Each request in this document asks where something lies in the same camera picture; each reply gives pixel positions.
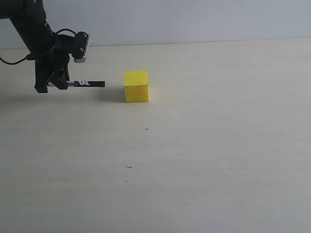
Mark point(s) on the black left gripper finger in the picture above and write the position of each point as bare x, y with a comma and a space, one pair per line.
43, 75

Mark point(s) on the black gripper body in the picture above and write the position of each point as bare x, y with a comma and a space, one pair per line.
54, 59

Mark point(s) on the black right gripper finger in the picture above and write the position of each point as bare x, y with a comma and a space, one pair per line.
61, 75

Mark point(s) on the black and white marker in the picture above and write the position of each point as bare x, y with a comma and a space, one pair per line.
85, 83

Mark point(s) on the yellow cube block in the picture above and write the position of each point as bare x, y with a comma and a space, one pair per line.
136, 86

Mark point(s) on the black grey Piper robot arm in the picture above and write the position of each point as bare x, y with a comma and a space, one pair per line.
29, 19

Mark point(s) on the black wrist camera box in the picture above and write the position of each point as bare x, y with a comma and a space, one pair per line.
80, 48

